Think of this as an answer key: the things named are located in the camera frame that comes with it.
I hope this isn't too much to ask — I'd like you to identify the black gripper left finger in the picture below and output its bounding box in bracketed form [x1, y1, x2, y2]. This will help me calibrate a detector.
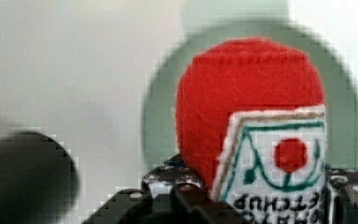
[82, 155, 246, 224]

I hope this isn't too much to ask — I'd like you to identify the red plush ketchup bottle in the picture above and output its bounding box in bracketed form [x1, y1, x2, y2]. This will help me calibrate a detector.
[175, 38, 327, 224]

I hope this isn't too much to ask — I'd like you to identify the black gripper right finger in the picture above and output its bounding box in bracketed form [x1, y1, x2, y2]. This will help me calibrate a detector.
[324, 167, 358, 224]

